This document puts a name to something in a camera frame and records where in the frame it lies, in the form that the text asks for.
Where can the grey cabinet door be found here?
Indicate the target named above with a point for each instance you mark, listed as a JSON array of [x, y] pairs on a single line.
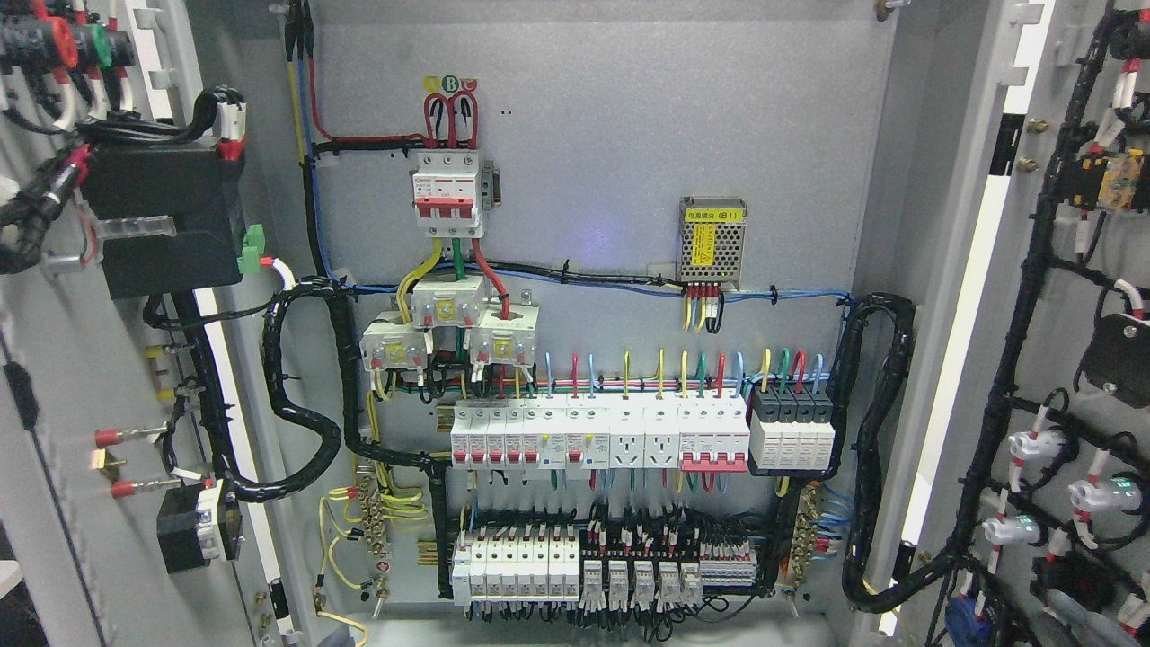
[[990, 495], [91, 563]]

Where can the white current transformers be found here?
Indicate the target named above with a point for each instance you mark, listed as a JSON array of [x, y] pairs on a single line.
[[442, 312]]

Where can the white socket breaker row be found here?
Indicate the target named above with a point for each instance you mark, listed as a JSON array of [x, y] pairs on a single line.
[[561, 432]]

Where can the metal mesh power supply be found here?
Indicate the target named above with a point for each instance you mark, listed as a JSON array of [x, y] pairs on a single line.
[[712, 235]]

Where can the red main circuit breaker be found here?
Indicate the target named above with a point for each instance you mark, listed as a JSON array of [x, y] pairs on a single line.
[[448, 194]]

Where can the black white surge protector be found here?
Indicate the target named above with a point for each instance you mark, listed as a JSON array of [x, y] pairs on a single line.
[[791, 434]]

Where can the brass ground bar left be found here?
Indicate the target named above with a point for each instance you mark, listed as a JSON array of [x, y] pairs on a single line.
[[374, 511]]

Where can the brass ground bar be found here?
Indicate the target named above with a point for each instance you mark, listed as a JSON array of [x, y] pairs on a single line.
[[374, 511], [805, 533]]

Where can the brass ground bar right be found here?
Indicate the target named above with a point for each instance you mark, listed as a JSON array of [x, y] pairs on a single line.
[[805, 533]]

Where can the black digital power meter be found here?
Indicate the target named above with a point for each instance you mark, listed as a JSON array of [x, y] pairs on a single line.
[[170, 217]]

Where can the white rotary selector switch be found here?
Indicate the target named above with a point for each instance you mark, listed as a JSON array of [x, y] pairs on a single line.
[[198, 523]]

